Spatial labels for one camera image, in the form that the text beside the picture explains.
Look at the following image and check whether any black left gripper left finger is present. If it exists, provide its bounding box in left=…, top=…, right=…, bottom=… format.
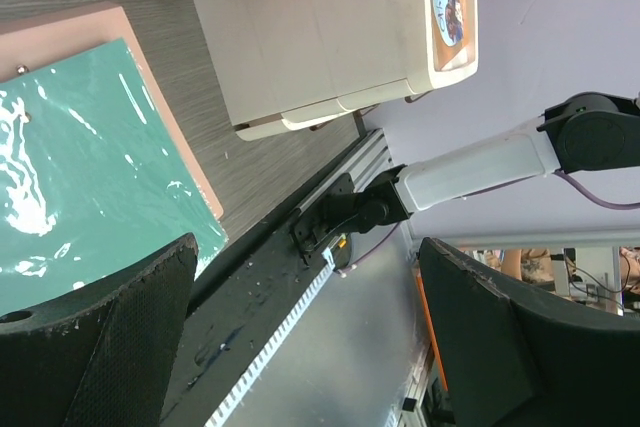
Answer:
left=1, top=233, right=198, bottom=426

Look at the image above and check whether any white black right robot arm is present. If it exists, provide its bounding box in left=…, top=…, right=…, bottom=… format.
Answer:
left=290, top=92, right=639, bottom=263

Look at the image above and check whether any white drawer storage box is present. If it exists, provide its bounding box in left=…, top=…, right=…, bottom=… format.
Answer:
left=194, top=0, right=479, bottom=141

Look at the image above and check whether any white slotted cable duct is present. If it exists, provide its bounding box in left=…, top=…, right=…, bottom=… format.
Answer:
left=204, top=247, right=336, bottom=427

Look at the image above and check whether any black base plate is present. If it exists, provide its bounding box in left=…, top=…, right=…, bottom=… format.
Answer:
left=159, top=130, right=391, bottom=426

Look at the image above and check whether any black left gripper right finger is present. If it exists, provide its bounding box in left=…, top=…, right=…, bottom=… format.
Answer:
left=418, top=238, right=639, bottom=426

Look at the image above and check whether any aluminium rail frame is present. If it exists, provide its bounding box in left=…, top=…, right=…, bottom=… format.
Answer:
left=294, top=127, right=640, bottom=427

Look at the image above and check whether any green cutting mat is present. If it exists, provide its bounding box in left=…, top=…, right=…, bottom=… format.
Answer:
left=1, top=39, right=228, bottom=313

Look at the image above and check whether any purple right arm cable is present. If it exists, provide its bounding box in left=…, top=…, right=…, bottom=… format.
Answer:
left=337, top=168, right=640, bottom=279

